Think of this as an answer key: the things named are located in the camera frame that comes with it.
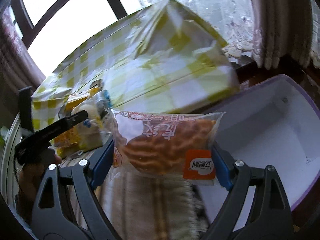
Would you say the tiger-stripe bread package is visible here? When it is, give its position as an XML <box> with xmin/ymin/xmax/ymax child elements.
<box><xmin>109</xmin><ymin>108</ymin><xmax>225</xmax><ymax>185</ymax></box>

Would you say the person's left hand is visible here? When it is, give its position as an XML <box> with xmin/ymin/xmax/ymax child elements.
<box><xmin>16</xmin><ymin>149</ymin><xmax>62</xmax><ymax>207</ymax></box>

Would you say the yellow cake package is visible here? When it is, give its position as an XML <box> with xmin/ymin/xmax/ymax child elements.
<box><xmin>53</xmin><ymin>122</ymin><xmax>111</xmax><ymax>159</ymax></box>

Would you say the yellow snack packet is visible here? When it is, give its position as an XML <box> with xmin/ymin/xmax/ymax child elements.
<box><xmin>65</xmin><ymin>87</ymin><xmax>101</xmax><ymax>112</ymax></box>

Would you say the white round bun package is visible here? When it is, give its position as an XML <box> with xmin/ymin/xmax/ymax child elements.
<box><xmin>60</xmin><ymin>89</ymin><xmax>112</xmax><ymax>131</ymax></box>

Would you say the striped towel cushion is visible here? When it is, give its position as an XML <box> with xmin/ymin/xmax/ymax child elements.
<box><xmin>94</xmin><ymin>173</ymin><xmax>209</xmax><ymax>239</ymax></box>

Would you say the white purple-rimmed box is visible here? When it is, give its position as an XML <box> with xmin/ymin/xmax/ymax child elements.
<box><xmin>208</xmin><ymin>75</ymin><xmax>319</xmax><ymax>227</ymax></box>

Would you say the yellow checkered tablecloth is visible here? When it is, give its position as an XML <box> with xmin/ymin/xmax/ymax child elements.
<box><xmin>31</xmin><ymin>0</ymin><xmax>239</xmax><ymax>130</ymax></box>

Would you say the brown curtain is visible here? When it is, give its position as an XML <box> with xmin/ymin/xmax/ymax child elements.
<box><xmin>251</xmin><ymin>0</ymin><xmax>313</xmax><ymax>70</ymax></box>

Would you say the white lace curtain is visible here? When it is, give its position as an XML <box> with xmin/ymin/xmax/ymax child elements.
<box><xmin>138</xmin><ymin>0</ymin><xmax>254</xmax><ymax>60</ymax></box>

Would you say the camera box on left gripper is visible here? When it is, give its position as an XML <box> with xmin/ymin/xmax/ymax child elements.
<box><xmin>18</xmin><ymin>86</ymin><xmax>34</xmax><ymax>133</ymax></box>

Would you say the dark window frame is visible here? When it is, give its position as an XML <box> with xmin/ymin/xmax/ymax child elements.
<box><xmin>10</xmin><ymin>0</ymin><xmax>128</xmax><ymax>48</ymax></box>

